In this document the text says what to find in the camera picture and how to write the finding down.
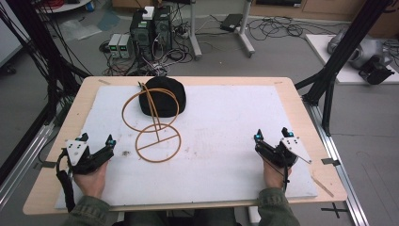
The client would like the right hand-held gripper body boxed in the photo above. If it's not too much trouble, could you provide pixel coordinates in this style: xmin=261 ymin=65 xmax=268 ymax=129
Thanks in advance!
xmin=264 ymin=137 xmax=313 ymax=170

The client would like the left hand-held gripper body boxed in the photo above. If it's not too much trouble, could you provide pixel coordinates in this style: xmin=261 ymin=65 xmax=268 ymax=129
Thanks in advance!
xmin=64 ymin=139 xmax=102 ymax=176

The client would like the person's left hand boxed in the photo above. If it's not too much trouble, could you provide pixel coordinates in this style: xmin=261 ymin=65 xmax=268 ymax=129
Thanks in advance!
xmin=72 ymin=160 xmax=109 ymax=200

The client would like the person's right hand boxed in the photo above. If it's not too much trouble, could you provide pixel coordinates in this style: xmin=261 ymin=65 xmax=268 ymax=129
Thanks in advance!
xmin=263 ymin=157 xmax=293 ymax=190

